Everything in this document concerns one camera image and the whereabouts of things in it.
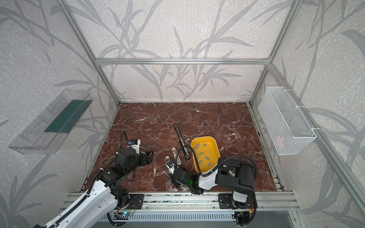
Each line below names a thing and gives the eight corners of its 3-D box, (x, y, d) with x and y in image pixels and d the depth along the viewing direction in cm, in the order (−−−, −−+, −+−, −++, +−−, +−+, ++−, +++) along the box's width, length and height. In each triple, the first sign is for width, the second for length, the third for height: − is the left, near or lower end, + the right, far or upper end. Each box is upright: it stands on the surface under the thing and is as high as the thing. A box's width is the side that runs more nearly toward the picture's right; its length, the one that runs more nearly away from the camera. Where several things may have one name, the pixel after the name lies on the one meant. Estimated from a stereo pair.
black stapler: (185, 160, 90) (185, 158, 88) (174, 126, 107) (173, 123, 105) (191, 158, 91) (191, 156, 89) (178, 124, 108) (178, 122, 106)
